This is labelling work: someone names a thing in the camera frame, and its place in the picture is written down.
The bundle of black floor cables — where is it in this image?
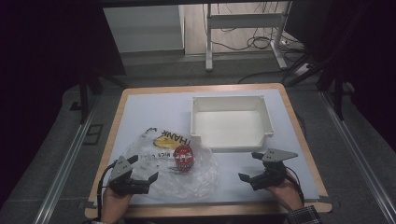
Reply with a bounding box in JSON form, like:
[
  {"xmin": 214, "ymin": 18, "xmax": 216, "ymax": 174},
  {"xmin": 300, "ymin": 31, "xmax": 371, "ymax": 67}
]
[{"xmin": 211, "ymin": 2, "xmax": 307, "ymax": 54}]

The white metal desk frame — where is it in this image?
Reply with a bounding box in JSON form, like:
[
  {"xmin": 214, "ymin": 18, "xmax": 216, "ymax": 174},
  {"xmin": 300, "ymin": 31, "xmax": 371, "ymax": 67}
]
[{"xmin": 205, "ymin": 1, "xmax": 293, "ymax": 73}]

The clear printed plastic bag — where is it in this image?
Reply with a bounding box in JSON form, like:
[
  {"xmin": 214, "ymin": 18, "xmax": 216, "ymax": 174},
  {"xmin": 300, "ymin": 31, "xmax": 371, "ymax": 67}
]
[{"xmin": 122, "ymin": 126, "xmax": 220, "ymax": 200}]

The dark curtain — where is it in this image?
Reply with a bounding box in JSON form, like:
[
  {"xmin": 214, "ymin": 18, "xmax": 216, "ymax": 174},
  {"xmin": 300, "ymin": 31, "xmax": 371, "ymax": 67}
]
[
  {"xmin": 0, "ymin": 0, "xmax": 127, "ymax": 208},
  {"xmin": 284, "ymin": 0, "xmax": 396, "ymax": 153}
]

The red can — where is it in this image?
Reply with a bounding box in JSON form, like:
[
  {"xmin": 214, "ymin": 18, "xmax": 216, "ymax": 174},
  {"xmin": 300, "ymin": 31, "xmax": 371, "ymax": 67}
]
[{"xmin": 173, "ymin": 144, "xmax": 195, "ymax": 173}]

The white plastic bin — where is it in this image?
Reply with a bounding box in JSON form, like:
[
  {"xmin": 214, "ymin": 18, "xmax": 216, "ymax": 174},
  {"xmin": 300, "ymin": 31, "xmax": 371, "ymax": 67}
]
[{"xmin": 190, "ymin": 94, "xmax": 275, "ymax": 153}]

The black metal stand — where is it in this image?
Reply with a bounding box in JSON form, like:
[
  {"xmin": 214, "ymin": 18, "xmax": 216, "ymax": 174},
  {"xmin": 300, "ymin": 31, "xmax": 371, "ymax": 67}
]
[
  {"xmin": 78, "ymin": 71, "xmax": 129, "ymax": 125},
  {"xmin": 285, "ymin": 52, "xmax": 347, "ymax": 121}
]

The grey cabinet panel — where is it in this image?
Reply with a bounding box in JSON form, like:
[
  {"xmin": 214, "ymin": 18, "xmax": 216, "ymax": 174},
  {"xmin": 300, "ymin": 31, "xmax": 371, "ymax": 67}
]
[{"xmin": 103, "ymin": 5, "xmax": 185, "ymax": 53}]

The long black floor cable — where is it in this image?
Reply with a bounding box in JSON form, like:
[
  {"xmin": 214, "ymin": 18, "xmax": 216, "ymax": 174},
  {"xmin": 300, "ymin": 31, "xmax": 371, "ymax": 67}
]
[{"xmin": 237, "ymin": 68, "xmax": 292, "ymax": 85}]

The person's left hand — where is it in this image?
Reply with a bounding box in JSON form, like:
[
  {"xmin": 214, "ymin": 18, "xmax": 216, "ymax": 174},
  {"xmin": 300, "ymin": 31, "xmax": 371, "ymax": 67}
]
[{"xmin": 101, "ymin": 186, "xmax": 134, "ymax": 224}]

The aluminium floor rail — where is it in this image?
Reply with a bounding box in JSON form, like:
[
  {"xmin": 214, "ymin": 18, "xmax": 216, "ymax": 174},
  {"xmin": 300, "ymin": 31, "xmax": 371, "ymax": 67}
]
[
  {"xmin": 32, "ymin": 95, "xmax": 101, "ymax": 224},
  {"xmin": 319, "ymin": 91, "xmax": 396, "ymax": 224}
]

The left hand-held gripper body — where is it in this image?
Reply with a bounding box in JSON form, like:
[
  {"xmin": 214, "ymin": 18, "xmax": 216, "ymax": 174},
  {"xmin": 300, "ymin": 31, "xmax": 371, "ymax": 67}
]
[{"xmin": 107, "ymin": 155, "xmax": 151, "ymax": 197}]

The white power strip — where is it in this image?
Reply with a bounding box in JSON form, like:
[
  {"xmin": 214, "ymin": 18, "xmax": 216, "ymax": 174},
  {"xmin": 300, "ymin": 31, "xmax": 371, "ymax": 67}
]
[{"xmin": 293, "ymin": 63, "xmax": 313, "ymax": 77}]

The person's right hand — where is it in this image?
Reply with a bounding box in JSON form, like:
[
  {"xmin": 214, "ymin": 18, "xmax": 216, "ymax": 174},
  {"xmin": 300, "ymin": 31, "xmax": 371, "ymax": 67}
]
[{"xmin": 274, "ymin": 179, "xmax": 304, "ymax": 213}]

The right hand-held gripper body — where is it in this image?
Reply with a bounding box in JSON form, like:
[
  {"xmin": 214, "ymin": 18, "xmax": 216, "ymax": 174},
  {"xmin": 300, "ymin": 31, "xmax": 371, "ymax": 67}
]
[{"xmin": 248, "ymin": 147, "xmax": 299, "ymax": 191}]

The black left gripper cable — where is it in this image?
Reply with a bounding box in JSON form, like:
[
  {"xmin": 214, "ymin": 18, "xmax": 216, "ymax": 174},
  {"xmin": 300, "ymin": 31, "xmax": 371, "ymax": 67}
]
[{"xmin": 96, "ymin": 162, "xmax": 117, "ymax": 220}]

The white table mat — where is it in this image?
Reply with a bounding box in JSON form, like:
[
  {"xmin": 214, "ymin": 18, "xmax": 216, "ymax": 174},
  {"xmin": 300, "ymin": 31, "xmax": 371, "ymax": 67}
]
[{"xmin": 92, "ymin": 88, "xmax": 321, "ymax": 207}]

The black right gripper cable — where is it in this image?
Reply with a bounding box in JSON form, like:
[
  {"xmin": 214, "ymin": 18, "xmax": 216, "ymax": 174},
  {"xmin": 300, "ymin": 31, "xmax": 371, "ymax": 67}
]
[{"xmin": 284, "ymin": 166, "xmax": 306, "ymax": 206}]

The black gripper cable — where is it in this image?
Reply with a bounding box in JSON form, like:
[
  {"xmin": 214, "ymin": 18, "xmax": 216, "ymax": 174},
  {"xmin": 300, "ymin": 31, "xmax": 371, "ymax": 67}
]
[
  {"xmin": 284, "ymin": 166, "xmax": 306, "ymax": 206},
  {"xmin": 96, "ymin": 162, "xmax": 117, "ymax": 220}
]

